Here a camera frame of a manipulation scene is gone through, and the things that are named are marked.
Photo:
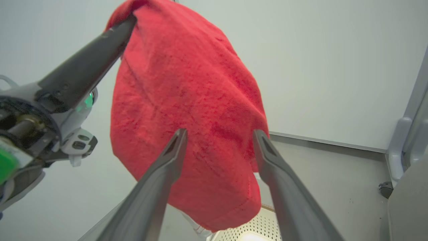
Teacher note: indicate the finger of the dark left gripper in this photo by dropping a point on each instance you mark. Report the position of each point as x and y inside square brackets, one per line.
[87, 63]

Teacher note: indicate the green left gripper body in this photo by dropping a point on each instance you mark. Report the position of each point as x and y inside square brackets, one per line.
[33, 134]

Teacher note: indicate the grey partition post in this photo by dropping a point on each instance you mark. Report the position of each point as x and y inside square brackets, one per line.
[418, 87]

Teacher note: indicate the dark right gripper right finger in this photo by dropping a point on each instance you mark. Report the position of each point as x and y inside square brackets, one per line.
[291, 197]

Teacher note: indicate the black caster wheel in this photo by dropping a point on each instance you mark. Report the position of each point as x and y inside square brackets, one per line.
[386, 189]

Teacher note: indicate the white perforated laundry basket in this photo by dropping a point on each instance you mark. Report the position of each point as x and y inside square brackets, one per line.
[257, 227]

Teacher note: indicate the grey partition bottom rail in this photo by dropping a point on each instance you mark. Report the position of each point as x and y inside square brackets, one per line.
[327, 142]

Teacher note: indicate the red jersey with number print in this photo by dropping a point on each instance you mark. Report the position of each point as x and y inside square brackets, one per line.
[187, 83]

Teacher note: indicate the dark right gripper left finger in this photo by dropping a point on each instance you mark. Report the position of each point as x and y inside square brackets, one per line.
[147, 197]

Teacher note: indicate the grey fabric sofa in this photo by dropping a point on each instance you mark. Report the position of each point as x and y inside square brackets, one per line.
[409, 207]

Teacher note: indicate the white cloth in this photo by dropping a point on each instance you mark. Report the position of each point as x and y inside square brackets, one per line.
[197, 224]

